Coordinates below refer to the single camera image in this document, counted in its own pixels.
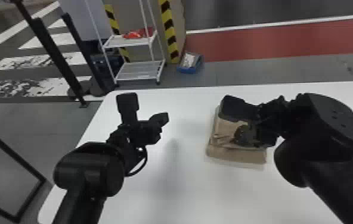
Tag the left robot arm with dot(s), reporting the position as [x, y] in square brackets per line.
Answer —
[89, 170]

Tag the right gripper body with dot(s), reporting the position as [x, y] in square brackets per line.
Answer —
[253, 134]

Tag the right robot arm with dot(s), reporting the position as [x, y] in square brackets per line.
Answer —
[323, 144]

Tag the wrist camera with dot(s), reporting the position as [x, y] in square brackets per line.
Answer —
[237, 108]
[127, 106]

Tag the cardboard box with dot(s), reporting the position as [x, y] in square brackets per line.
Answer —
[223, 147]

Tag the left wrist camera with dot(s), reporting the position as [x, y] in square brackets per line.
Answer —
[127, 106]

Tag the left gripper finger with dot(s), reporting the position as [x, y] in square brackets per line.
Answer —
[160, 119]

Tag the blue basket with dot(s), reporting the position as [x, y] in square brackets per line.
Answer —
[190, 62]

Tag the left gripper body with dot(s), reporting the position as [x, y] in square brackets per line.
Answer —
[145, 133]

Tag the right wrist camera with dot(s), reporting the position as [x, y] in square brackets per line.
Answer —
[237, 108]

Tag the red snack packet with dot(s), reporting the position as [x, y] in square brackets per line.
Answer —
[132, 34]

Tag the yellow black striped post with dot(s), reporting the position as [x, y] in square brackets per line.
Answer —
[169, 31]
[115, 28]

